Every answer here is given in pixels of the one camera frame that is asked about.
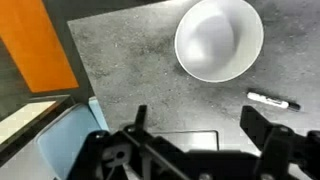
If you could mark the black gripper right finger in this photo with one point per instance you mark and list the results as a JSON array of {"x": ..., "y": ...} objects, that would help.
[{"x": 256, "y": 124}]

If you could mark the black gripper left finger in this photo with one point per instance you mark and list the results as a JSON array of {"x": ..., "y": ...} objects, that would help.
[{"x": 141, "y": 117}]

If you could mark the black marker with white label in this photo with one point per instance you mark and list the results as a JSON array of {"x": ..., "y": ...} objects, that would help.
[{"x": 271, "y": 101}]

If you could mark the grey bowl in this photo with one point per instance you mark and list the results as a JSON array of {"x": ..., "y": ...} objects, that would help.
[{"x": 218, "y": 40}]

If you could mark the dark-framed beige board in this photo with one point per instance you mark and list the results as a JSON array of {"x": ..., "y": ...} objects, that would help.
[{"x": 23, "y": 120}]

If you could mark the orange panel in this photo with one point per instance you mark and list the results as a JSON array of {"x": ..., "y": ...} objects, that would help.
[{"x": 33, "y": 43}]

